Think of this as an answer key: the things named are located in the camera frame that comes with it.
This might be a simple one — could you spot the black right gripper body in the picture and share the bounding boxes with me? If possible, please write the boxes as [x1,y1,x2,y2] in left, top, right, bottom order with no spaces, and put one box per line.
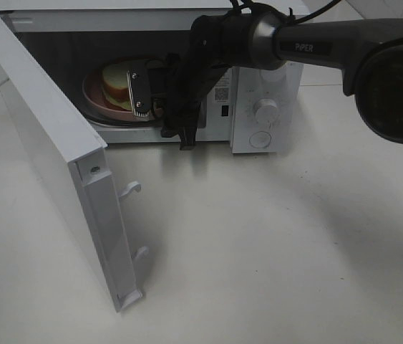
[159,53,223,125]

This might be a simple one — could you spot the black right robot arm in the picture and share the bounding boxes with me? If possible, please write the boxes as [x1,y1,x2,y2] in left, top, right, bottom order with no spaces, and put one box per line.
[160,4,403,150]

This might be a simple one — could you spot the white microwave oven body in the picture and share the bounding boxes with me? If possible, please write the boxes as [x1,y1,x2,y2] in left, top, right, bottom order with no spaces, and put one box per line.
[0,1,303,153]

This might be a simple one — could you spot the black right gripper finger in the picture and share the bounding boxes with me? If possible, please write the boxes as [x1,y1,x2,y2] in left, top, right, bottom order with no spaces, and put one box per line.
[160,121,198,151]
[145,52,182,70]

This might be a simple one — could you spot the white bread sandwich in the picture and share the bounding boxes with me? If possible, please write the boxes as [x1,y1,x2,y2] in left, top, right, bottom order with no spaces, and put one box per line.
[100,60,166,111]

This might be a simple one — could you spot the round door release button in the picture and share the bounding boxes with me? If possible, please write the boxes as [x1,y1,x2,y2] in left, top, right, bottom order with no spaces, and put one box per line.
[249,131,272,149]

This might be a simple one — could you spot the glass microwave turntable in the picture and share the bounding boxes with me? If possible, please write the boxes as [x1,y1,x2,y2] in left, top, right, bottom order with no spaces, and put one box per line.
[80,110,162,128]

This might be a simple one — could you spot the warning label with QR code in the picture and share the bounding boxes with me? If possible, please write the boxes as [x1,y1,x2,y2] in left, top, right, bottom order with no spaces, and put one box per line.
[213,72,231,104]

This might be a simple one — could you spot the white timer knob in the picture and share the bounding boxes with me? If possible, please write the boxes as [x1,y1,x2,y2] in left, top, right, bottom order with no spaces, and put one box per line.
[253,98,279,125]

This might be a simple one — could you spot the pink round plate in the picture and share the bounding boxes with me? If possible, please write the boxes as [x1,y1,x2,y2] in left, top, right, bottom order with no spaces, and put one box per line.
[82,58,157,122]

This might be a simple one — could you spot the upper white power knob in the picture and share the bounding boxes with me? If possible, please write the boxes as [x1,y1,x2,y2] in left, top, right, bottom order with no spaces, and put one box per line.
[260,65,287,83]

